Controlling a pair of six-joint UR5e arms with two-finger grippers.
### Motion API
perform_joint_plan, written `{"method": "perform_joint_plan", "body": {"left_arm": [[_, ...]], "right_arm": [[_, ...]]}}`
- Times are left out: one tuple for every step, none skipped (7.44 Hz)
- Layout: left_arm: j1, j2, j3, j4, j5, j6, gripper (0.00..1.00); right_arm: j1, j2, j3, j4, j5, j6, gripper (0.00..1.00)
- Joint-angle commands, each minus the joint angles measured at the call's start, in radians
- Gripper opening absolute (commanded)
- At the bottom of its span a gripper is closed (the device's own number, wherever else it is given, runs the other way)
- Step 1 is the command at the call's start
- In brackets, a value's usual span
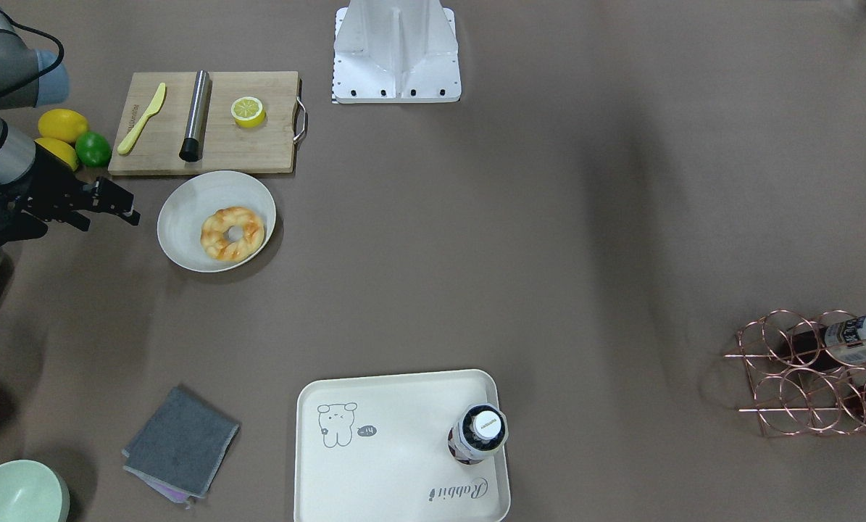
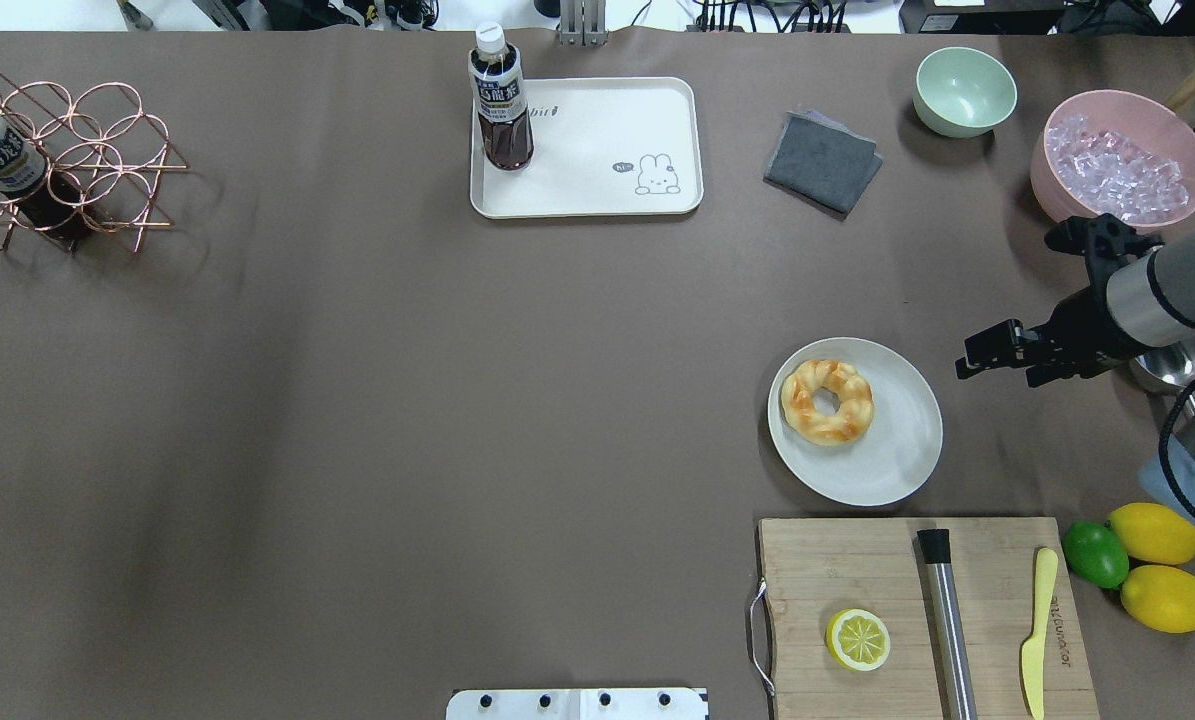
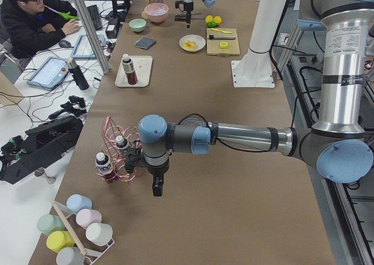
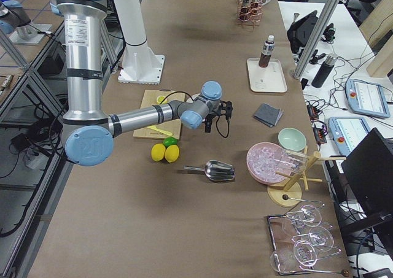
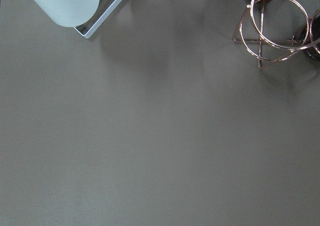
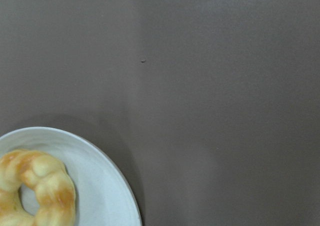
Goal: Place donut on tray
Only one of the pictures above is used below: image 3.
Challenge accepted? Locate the copper wire bottle rack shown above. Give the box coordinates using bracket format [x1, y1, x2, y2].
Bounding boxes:
[101, 116, 141, 184]

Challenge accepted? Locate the yellow cup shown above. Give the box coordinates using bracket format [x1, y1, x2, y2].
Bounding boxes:
[46, 230, 75, 253]

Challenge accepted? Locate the grey cup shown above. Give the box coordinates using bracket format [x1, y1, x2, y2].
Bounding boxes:
[56, 247, 85, 265]

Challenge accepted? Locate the wooden cutting board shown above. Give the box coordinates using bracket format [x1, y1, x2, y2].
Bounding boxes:
[206, 28, 240, 56]

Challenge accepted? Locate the white cup rack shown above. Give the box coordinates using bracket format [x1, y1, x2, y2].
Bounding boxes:
[51, 200, 115, 264]

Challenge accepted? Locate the white plate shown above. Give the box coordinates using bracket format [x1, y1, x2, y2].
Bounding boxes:
[179, 35, 206, 52]

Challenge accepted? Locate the cream rabbit tray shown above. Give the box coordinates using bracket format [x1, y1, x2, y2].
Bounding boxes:
[115, 56, 153, 88]

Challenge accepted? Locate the steel cylinder black cap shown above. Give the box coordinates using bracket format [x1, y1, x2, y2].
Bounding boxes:
[208, 35, 237, 40]

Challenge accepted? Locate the bottle in rack upper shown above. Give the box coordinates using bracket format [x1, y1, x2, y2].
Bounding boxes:
[115, 135, 130, 158]

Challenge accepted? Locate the yellow plastic knife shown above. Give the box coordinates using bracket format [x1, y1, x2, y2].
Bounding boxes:
[210, 28, 233, 34]

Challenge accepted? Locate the twisted glazed donut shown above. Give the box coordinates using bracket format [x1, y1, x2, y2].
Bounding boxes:
[182, 40, 197, 50]

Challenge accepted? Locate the black keyboard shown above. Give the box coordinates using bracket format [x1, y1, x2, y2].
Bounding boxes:
[86, 5, 102, 30]

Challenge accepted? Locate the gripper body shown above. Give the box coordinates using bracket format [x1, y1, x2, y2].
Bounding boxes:
[148, 165, 169, 188]
[183, 2, 194, 17]

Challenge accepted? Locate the teach pendant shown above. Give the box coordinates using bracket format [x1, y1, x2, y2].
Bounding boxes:
[71, 35, 96, 60]
[27, 57, 68, 90]

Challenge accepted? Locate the white cup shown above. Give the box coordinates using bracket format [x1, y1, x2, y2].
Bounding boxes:
[85, 222, 113, 246]

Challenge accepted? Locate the blue cup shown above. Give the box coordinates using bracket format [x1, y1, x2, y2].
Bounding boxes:
[67, 194, 92, 214]

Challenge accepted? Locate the seated person in black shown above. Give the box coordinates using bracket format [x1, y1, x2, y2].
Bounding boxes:
[1, 0, 80, 60]

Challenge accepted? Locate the bottle in rack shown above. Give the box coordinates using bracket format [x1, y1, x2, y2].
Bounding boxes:
[115, 135, 130, 158]
[95, 152, 117, 183]

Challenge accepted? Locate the black equipment case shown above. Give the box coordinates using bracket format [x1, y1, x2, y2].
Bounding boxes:
[1, 116, 83, 184]

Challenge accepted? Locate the metal ice scoop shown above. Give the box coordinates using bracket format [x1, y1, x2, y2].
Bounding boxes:
[174, 12, 202, 22]

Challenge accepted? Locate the computer mouse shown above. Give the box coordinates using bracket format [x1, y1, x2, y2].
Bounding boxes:
[58, 40, 71, 49]

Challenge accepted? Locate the aluminium frame post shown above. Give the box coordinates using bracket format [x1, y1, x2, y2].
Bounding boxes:
[73, 0, 109, 74]

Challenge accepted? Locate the yellow lemon upper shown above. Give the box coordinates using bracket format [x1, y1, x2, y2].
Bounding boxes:
[205, 15, 214, 24]

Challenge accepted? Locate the bottle in rack lower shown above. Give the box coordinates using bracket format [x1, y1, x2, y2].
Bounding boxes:
[95, 152, 117, 183]

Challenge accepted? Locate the black thermos bottle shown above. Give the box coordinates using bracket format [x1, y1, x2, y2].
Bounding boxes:
[65, 57, 89, 90]

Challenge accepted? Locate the pink cup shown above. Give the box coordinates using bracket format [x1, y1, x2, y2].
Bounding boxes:
[75, 209, 102, 229]

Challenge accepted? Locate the dark drink bottle on tray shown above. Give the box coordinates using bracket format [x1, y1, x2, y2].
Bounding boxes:
[122, 54, 138, 85]

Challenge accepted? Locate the grey folded cloth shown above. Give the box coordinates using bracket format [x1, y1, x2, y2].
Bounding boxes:
[134, 37, 156, 50]

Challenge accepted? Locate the mint cup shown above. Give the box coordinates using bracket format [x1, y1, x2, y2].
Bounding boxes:
[37, 214, 65, 236]

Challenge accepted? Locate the teach pendant far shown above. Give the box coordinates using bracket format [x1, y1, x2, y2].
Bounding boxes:
[71, 35, 96, 60]

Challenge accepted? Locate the green lime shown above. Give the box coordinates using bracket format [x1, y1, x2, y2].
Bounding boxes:
[207, 22, 217, 28]

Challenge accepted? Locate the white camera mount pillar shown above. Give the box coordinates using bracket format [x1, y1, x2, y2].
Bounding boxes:
[231, 0, 287, 88]

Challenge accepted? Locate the pink bowl with ice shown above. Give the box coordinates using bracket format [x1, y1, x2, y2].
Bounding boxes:
[144, 3, 169, 23]

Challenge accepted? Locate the mint green bowl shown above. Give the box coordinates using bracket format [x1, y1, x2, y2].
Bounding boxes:
[129, 18, 147, 33]

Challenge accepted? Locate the teach pendant near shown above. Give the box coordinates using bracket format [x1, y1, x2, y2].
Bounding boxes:
[27, 57, 68, 90]

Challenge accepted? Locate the half lemon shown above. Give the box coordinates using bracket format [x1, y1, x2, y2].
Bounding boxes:
[219, 42, 228, 49]

